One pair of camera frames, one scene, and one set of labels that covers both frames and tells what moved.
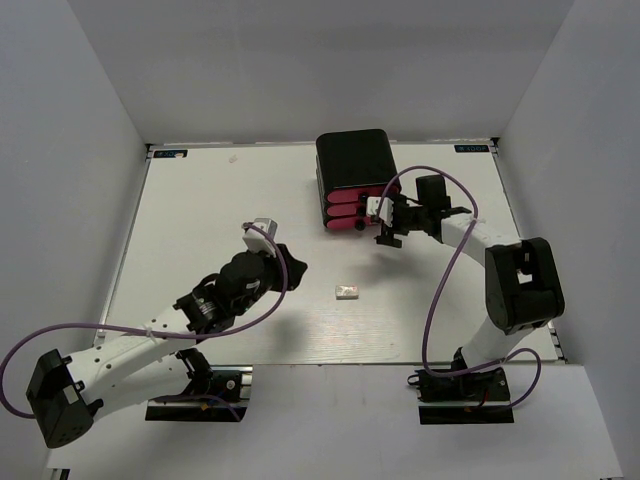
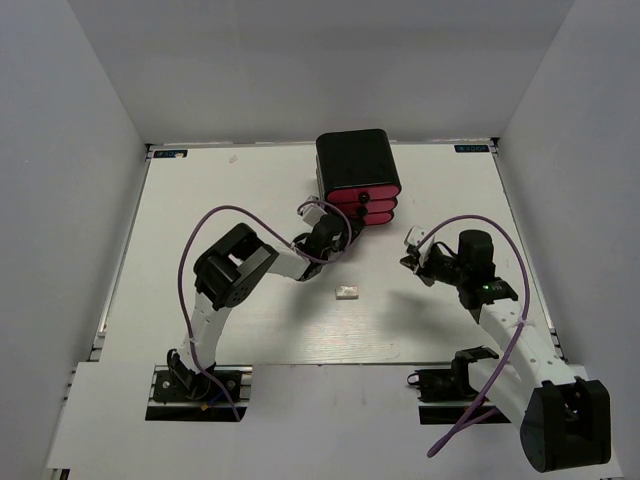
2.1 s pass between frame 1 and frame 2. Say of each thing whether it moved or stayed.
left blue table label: stayed
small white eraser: stayed
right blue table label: stayed
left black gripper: moved
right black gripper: moved
